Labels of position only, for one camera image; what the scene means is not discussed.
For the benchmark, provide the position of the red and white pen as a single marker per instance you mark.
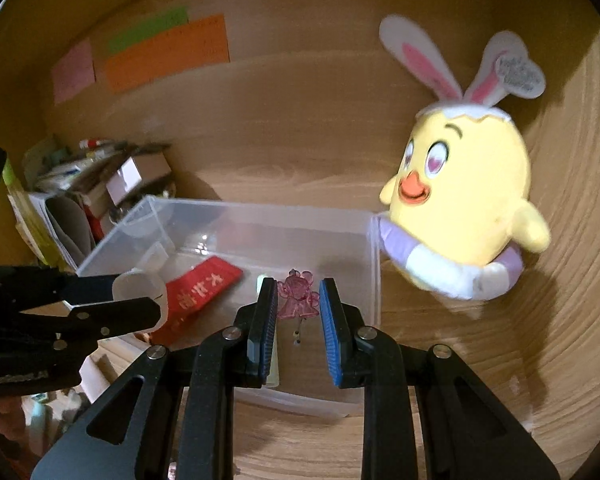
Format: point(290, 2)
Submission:
point(95, 143)

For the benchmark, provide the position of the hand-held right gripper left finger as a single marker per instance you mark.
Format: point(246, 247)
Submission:
point(267, 332)

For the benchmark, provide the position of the white folded paper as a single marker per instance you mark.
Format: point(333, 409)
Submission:
point(67, 225)

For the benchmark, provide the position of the orange sticky note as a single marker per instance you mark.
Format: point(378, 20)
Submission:
point(170, 55)

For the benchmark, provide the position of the clear plastic storage box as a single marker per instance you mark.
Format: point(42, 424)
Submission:
point(305, 240)

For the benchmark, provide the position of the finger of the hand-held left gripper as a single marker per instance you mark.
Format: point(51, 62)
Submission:
point(95, 286)
point(125, 316)

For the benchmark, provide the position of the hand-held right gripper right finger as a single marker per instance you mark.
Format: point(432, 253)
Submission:
point(330, 332)

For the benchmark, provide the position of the red packet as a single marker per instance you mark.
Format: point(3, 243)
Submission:
point(205, 285)

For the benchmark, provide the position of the small cardboard box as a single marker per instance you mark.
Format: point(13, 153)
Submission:
point(145, 167)

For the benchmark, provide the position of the white tape roll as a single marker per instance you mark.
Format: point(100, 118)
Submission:
point(137, 285)

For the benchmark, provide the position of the person's left hand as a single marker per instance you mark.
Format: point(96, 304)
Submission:
point(5, 412)

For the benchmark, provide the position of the green sticky note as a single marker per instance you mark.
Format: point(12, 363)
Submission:
point(145, 30)

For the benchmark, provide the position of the pink sticky note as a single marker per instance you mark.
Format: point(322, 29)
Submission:
point(73, 72)

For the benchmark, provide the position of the yellow chick plush toy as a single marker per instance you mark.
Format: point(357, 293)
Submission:
point(470, 185)

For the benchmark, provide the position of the pink transparent angel charm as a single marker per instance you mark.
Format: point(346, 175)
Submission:
point(295, 295)

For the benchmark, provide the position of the stack of papers and booklets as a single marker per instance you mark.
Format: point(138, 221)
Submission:
point(65, 175)

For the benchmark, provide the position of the red and white box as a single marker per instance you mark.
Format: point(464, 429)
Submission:
point(97, 220)

